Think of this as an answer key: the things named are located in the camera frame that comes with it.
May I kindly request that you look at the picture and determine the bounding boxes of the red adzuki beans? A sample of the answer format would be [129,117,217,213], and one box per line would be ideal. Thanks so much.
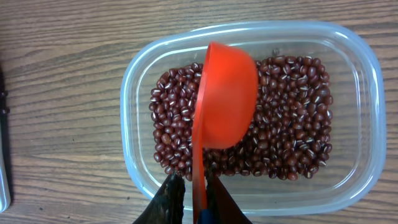
[149,55,333,180]

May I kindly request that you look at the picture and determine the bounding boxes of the clear plastic food container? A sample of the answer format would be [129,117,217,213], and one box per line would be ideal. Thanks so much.
[121,21,386,216]

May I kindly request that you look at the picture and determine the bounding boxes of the red measuring scoop blue handle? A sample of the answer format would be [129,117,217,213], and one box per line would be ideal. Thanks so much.
[192,42,258,221]

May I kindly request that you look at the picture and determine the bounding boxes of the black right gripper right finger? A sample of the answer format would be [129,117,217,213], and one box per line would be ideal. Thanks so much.
[205,171,252,224]

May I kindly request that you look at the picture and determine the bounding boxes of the white digital kitchen scale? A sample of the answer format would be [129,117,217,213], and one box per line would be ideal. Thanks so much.
[0,140,11,213]

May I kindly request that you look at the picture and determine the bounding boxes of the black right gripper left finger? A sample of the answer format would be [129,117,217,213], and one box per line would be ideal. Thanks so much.
[133,173,185,224]

